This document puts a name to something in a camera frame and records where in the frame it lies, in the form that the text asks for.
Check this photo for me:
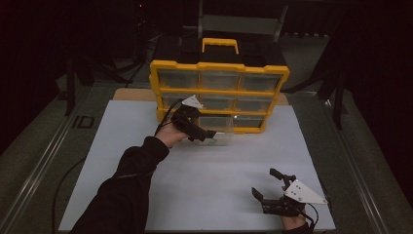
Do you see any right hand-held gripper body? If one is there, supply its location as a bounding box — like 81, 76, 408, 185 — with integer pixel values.
261, 179, 328, 218

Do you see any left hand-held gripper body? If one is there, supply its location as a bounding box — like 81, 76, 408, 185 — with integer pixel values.
170, 95, 208, 141

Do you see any clear plastic drawer bin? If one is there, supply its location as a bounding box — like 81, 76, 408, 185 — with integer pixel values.
198, 115, 236, 146

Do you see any yellow black organizer cabinet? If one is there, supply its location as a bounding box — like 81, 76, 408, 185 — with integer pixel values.
149, 36, 290, 135

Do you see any person's left hand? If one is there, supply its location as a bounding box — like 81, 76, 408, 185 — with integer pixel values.
155, 122, 189, 150

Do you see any person's right hand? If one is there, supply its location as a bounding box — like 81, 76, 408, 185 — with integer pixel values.
281, 213, 310, 230

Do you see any set of clear drawers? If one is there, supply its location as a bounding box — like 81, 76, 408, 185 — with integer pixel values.
158, 69, 282, 129

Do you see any white table mat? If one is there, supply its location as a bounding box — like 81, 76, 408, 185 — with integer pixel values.
57, 98, 336, 232

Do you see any wooden board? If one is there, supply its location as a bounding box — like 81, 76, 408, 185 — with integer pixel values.
111, 87, 290, 106

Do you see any black stand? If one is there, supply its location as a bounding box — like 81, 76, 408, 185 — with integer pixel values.
316, 48, 348, 131
63, 57, 96, 117

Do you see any grey metal stand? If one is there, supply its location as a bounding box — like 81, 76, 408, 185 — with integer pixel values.
197, 0, 289, 44

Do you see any black cable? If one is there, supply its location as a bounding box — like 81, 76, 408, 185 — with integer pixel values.
52, 155, 87, 226
303, 203, 320, 228
155, 97, 184, 137

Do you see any aluminium rail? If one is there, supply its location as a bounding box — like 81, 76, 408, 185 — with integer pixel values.
0, 87, 91, 234
324, 97, 389, 234

